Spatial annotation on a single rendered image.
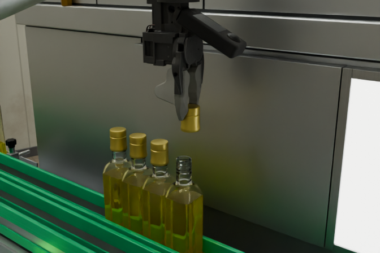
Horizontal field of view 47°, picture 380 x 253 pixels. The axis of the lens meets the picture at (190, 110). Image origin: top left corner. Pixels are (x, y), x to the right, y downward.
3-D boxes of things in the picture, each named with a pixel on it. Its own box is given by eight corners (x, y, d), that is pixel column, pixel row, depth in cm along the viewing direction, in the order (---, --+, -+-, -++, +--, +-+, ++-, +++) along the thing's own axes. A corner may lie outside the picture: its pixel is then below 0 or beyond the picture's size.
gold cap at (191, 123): (203, 127, 80) (203, 104, 78) (195, 134, 77) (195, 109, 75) (185, 125, 81) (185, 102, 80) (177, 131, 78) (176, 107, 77)
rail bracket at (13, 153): (35, 176, 136) (31, 135, 132) (15, 184, 130) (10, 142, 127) (27, 173, 138) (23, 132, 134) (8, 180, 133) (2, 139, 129)
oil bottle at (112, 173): (141, 246, 99) (138, 158, 93) (123, 258, 95) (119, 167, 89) (124, 238, 103) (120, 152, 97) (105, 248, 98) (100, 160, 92)
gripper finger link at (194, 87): (175, 104, 85) (171, 59, 81) (203, 108, 82) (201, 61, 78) (168, 111, 82) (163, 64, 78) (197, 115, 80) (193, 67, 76)
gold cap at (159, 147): (172, 161, 85) (172, 140, 84) (160, 168, 83) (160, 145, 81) (158, 157, 88) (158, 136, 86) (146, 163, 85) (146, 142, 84)
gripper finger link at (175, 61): (181, 92, 77) (184, 42, 75) (190, 93, 76) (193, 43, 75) (168, 94, 72) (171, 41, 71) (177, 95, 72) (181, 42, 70)
